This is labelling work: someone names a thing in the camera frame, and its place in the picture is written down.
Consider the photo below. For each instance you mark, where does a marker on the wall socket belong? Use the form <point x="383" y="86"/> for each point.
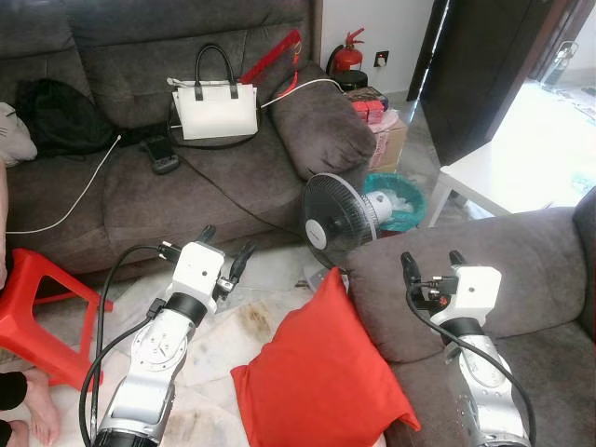
<point x="381" y="59"/>

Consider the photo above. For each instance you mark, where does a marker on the red plastic stool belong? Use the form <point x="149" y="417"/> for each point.
<point x="37" y="289"/>

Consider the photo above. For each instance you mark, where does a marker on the light grey cushion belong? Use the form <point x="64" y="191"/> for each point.
<point x="14" y="140"/>

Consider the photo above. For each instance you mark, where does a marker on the dark wooden door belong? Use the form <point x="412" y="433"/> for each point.
<point x="484" y="74"/>

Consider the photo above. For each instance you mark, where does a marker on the person's bare leg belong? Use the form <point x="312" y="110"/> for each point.
<point x="37" y="410"/>

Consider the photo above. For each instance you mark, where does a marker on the black backpack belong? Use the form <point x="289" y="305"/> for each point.
<point x="60" y="116"/>

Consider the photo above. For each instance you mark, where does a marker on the teal waste basket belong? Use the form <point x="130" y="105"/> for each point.
<point x="412" y="212"/>

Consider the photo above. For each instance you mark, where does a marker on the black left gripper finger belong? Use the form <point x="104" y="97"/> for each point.
<point x="209" y="235"/>
<point x="242" y="264"/>

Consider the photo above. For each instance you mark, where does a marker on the white side table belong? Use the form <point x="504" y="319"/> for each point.
<point x="521" y="158"/>

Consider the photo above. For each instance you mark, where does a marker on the clear plastic bottle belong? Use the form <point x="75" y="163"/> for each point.
<point x="567" y="65"/>

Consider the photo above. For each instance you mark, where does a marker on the red folded umbrella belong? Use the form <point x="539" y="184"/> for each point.
<point x="270" y="58"/>

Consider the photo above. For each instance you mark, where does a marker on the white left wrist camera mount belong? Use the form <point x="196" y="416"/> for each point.
<point x="197" y="270"/>

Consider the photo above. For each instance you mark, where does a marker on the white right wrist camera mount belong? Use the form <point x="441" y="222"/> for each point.
<point x="477" y="289"/>

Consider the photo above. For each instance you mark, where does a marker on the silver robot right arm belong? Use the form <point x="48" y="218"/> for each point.
<point x="480" y="372"/>

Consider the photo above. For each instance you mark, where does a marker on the cardboard box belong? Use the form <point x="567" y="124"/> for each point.
<point x="391" y="144"/>

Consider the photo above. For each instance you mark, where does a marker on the black floor fan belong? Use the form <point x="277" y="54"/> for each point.
<point x="335" y="219"/>

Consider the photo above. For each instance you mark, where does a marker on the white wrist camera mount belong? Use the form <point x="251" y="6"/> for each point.
<point x="197" y="270"/>
<point x="477" y="289"/>

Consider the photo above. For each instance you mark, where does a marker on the black handheld device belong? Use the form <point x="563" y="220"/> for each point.
<point x="163" y="156"/>

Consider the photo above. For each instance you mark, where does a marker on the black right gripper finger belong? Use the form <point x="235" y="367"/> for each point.
<point x="457" y="260"/>
<point x="410" y="270"/>

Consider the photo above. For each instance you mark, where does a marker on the red packets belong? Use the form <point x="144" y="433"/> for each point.
<point x="368" y="107"/>

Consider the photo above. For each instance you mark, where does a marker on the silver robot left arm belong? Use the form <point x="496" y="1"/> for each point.
<point x="154" y="363"/>

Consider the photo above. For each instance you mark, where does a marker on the red square pillow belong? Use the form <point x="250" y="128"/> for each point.
<point x="317" y="372"/>

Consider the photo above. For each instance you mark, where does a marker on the red fire extinguisher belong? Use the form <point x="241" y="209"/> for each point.
<point x="347" y="58"/>

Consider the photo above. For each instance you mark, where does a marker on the brown-grey fabric sofa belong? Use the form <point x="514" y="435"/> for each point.
<point x="531" y="279"/>
<point x="233" y="186"/>

